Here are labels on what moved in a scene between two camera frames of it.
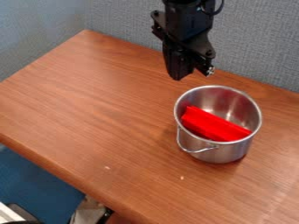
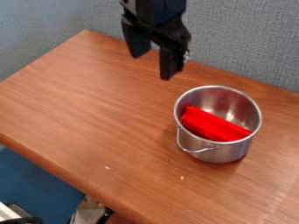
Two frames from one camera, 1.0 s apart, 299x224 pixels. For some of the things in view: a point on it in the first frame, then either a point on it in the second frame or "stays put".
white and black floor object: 14,214 stays put
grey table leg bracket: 91,213 stays put
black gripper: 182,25 to 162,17
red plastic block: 210,124 stays put
